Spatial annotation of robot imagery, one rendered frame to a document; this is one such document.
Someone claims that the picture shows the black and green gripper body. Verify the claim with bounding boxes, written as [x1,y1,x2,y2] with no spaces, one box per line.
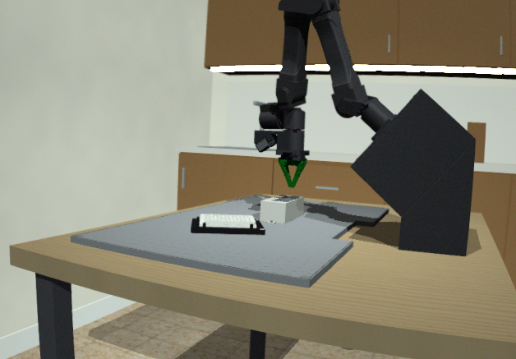
[276,129,310,161]

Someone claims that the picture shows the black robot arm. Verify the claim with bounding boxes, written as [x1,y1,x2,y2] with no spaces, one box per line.
[254,0,397,152]

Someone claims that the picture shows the white control panel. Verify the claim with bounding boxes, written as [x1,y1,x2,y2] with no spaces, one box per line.
[260,195,304,223]

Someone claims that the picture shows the white well plate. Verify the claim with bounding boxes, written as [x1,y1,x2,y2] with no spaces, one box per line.
[200,214,256,228]

